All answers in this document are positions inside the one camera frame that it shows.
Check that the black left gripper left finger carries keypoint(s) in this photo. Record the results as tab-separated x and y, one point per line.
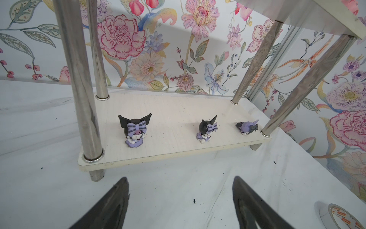
110	211

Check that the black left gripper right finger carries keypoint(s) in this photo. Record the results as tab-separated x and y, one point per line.
252	211

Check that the black purple toy figure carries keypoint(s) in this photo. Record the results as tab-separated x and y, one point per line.
247	127
206	128
134	130

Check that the white two-tier shelf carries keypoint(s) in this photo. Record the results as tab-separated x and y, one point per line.
175	121

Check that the tape roll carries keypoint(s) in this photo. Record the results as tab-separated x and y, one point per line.
335	217

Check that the aluminium corner post right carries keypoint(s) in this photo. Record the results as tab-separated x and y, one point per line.
274	61

